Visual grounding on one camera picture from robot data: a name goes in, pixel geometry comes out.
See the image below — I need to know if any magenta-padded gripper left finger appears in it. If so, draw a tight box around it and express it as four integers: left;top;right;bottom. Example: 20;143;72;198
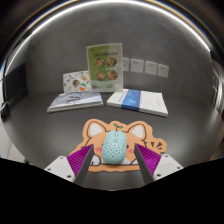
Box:
43;143;96;187

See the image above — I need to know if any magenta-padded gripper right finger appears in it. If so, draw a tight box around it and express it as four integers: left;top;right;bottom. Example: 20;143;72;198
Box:
134;143;185;186

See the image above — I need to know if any mint green perforated computer mouse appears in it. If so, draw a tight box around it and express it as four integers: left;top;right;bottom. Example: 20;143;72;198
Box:
101;129;128;165

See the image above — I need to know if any orange fox-shaped mouse pad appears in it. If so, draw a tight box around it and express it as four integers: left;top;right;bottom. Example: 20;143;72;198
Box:
70;118;168;174

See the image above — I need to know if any white book with blue band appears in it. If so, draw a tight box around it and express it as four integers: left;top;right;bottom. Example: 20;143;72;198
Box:
105;88;170;118

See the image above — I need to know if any grey striped flat book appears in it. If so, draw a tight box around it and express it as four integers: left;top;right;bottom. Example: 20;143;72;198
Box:
46;91;105;114

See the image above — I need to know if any white colourful printed card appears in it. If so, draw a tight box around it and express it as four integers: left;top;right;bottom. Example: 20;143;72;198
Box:
62;69;93;95

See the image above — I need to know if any green standing food book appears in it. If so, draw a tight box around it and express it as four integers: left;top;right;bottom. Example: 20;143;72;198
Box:
86;42;125;94

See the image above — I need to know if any white ceiling light strip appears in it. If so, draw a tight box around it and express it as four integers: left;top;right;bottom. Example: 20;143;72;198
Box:
4;0;213;78

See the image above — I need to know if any white wall socket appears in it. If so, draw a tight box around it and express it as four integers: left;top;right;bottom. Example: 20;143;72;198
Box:
157;63;170;79
144;60;159;76
122;57;131;72
129;58;145;74

